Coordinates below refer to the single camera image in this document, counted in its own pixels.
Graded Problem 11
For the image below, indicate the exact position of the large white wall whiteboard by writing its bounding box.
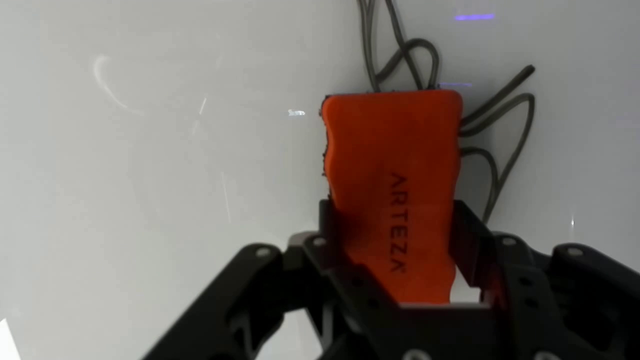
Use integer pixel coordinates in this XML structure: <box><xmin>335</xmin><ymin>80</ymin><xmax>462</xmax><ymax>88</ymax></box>
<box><xmin>0</xmin><ymin>0</ymin><xmax>640</xmax><ymax>360</ymax></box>

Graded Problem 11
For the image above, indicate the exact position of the orange whiteboard eraser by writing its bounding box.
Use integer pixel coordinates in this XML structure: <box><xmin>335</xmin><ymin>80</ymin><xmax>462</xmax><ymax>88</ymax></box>
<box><xmin>321</xmin><ymin>90</ymin><xmax>462</xmax><ymax>305</ymax></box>

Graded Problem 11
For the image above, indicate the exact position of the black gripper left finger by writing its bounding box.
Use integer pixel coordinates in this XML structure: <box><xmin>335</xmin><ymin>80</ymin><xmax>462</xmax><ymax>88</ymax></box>
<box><xmin>142</xmin><ymin>200</ymin><xmax>400</xmax><ymax>360</ymax></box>

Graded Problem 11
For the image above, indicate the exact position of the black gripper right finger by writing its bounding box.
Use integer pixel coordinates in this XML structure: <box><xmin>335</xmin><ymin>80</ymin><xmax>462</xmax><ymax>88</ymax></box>
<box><xmin>450</xmin><ymin>200</ymin><xmax>640</xmax><ymax>360</ymax></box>

